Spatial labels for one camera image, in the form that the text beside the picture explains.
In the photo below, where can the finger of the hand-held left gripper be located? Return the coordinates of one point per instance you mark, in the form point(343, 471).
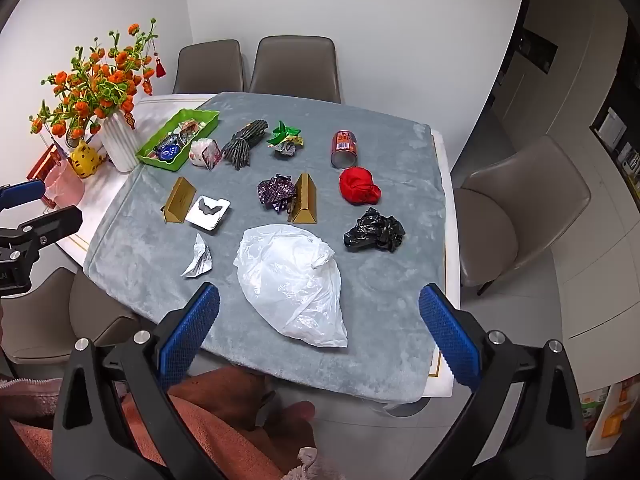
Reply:
point(22, 192)
point(50, 222)

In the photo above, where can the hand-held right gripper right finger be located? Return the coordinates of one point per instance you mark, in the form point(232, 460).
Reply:
point(447, 335)

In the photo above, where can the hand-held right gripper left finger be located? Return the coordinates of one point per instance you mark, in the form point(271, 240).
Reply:
point(192, 330)

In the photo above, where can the white plastic bag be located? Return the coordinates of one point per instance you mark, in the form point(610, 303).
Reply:
point(285, 285)

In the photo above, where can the black plastic bag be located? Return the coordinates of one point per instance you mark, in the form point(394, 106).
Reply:
point(372, 232)

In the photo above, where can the silver plastic insert tray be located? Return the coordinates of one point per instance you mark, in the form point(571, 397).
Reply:
point(222, 205)

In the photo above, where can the gold triangular box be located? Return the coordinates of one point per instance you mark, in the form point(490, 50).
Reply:
point(305, 200)
point(177, 200)

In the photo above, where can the purple wrapper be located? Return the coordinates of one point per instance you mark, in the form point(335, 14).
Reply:
point(274, 191)

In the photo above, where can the white pink wrapper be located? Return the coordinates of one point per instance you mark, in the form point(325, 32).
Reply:
point(204, 152)

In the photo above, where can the red plastic bag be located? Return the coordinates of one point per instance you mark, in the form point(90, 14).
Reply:
point(356, 186)

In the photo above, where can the green wrapper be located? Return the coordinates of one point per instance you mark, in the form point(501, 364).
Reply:
point(282, 136)

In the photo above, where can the red drink can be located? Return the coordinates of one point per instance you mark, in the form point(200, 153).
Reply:
point(344, 147)

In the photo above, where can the red box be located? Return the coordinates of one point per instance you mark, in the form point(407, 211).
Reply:
point(42, 165)

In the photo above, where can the pink cup with liner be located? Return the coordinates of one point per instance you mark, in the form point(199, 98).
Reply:
point(67, 185)

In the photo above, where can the yellow tiger figurine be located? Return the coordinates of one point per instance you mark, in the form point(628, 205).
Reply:
point(85, 160)

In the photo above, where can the brown leather dining chair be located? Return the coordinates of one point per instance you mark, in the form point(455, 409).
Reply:
point(95, 310)
point(525, 195)

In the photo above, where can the white ribbed vase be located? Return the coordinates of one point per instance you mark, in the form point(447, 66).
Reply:
point(117, 142)

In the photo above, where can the grey fleece table cloth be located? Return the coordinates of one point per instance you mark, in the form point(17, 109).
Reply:
point(350, 285)

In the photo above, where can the red gold charm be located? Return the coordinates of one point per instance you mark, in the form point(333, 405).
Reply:
point(129, 121)

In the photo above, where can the orange artificial flower bouquet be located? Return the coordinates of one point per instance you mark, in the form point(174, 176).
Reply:
point(107, 85)

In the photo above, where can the blue round tag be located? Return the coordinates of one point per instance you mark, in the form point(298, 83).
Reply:
point(169, 151)

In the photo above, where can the colourful snack packet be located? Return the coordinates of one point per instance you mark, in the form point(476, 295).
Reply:
point(190, 127)

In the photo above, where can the orange printed carton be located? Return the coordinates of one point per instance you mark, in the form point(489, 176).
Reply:
point(612, 420)

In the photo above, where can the red tassel ornament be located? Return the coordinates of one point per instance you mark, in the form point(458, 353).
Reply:
point(160, 67)

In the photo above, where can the green plastic tray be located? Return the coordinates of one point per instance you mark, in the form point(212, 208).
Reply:
point(205, 116)

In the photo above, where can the grey chair back left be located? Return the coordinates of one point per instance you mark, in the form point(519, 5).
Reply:
point(210, 67)

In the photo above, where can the grey chair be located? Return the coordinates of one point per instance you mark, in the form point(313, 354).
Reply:
point(210, 67)
point(295, 67)

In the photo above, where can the white paper sheet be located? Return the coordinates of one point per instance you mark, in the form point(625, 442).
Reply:
point(611, 132)

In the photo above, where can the grey chair back right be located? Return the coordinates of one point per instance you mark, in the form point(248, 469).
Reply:
point(295, 67)

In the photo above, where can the dark bookshelf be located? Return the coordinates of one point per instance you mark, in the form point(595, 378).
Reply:
point(625, 85)

